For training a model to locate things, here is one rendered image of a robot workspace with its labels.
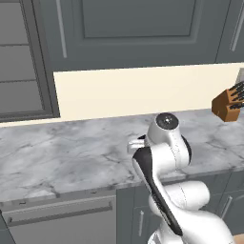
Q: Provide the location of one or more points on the grey dishwasher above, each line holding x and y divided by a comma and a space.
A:
63, 228

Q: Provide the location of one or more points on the brown wooden knife block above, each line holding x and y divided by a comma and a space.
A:
224, 106

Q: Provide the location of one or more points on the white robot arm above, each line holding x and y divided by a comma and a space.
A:
171, 149

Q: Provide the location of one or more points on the grey base cupboard door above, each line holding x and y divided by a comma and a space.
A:
141, 197
233, 216

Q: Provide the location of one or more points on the grey framed window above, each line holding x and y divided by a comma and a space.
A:
19, 63

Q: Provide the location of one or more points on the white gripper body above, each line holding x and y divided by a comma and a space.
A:
135, 146

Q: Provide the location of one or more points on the narrow grey wall cupboard door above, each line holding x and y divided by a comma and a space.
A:
230, 54

